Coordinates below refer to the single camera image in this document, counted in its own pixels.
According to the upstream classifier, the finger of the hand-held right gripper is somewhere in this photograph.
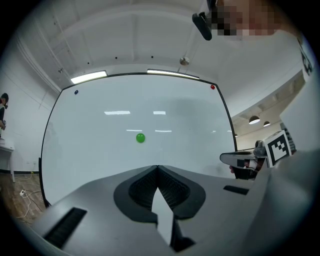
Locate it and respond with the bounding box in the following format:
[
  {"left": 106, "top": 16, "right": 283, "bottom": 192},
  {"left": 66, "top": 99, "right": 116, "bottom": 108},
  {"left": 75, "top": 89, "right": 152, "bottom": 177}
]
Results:
[{"left": 219, "top": 150, "right": 256, "bottom": 167}]

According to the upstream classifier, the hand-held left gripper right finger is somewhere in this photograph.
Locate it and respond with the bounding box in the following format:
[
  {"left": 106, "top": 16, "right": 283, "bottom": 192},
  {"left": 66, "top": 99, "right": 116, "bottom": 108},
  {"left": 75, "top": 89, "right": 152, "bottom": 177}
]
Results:
[{"left": 157, "top": 164, "right": 255, "bottom": 256}]

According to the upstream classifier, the person's white clothing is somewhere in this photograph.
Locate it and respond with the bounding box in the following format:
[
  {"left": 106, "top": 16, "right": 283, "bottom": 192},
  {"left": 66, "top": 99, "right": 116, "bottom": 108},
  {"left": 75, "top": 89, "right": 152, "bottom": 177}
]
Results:
[{"left": 239, "top": 28, "right": 320, "bottom": 256}]

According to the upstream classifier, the large white whiteboard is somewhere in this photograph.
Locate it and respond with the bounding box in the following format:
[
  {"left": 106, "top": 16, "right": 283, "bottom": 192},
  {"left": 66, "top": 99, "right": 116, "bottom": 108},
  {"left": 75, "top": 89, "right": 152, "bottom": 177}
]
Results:
[{"left": 38, "top": 72, "right": 239, "bottom": 246}]

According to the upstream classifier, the person's head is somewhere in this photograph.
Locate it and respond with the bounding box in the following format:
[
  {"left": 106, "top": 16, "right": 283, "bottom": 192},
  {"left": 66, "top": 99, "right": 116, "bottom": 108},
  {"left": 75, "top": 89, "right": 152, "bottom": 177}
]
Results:
[{"left": 207, "top": 0, "right": 302, "bottom": 43}]

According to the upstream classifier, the long ceiling light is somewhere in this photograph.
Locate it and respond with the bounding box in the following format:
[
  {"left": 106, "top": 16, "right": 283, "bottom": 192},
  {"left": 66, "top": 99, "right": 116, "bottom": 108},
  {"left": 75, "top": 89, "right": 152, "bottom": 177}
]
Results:
[
  {"left": 70, "top": 70, "right": 109, "bottom": 85},
  {"left": 146, "top": 68, "right": 201, "bottom": 81}
]

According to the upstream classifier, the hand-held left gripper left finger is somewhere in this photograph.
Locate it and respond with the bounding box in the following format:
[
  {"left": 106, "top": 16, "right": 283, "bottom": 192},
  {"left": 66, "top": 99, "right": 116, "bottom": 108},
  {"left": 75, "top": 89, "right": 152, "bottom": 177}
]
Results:
[{"left": 30, "top": 164, "right": 174, "bottom": 256}]

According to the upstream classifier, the white ceiling duct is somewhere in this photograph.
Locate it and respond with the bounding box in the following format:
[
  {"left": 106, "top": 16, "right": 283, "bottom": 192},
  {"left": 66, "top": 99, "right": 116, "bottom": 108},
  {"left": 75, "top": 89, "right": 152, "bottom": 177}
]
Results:
[{"left": 16, "top": 36, "right": 66, "bottom": 94}]

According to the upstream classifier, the black head-worn camera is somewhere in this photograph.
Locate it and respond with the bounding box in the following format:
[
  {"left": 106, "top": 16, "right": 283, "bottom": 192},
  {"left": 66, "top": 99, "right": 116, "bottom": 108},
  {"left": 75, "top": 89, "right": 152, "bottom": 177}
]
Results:
[{"left": 191, "top": 10, "right": 214, "bottom": 42}]

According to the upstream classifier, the white cable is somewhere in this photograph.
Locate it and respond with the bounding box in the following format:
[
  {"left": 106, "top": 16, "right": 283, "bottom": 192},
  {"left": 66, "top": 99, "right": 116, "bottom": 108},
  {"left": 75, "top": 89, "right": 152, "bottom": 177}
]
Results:
[{"left": 14, "top": 171, "right": 45, "bottom": 221}]

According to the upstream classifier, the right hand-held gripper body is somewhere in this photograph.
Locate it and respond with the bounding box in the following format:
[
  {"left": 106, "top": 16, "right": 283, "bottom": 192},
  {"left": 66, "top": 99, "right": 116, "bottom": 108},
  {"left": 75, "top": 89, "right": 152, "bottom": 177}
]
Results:
[{"left": 235, "top": 129, "right": 297, "bottom": 181}]

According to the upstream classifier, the person's right hand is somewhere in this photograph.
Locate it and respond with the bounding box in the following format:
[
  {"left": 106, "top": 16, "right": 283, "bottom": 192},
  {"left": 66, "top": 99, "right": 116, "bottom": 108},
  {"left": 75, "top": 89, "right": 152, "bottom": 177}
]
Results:
[{"left": 243, "top": 159, "right": 265, "bottom": 174}]

